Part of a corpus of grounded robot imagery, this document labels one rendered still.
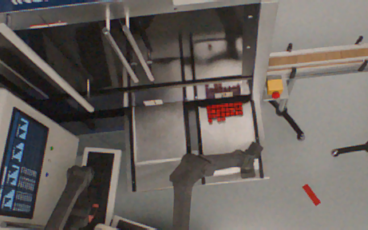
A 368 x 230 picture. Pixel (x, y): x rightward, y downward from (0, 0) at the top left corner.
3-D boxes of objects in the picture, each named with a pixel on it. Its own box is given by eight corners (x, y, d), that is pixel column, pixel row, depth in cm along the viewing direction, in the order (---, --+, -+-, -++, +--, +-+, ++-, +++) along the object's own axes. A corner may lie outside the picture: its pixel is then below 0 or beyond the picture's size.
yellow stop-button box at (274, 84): (265, 81, 211) (267, 77, 204) (279, 81, 211) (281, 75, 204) (267, 96, 209) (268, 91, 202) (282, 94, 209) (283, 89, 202)
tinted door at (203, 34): (154, 84, 186) (118, 14, 129) (252, 73, 185) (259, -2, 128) (154, 85, 186) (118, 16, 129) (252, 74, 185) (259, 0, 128)
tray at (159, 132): (132, 99, 220) (131, 97, 216) (182, 93, 219) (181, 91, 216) (136, 164, 211) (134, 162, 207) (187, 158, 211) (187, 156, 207)
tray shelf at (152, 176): (124, 101, 221) (123, 100, 220) (257, 87, 221) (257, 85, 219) (128, 192, 209) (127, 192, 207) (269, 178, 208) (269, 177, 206)
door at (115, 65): (49, 95, 186) (-32, 31, 130) (153, 84, 186) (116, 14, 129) (49, 97, 186) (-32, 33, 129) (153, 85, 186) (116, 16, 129)
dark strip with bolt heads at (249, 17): (241, 93, 206) (243, 3, 129) (250, 92, 205) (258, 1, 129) (241, 95, 205) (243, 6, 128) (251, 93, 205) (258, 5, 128)
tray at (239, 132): (199, 109, 217) (198, 106, 213) (249, 102, 217) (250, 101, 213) (205, 174, 208) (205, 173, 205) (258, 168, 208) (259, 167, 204)
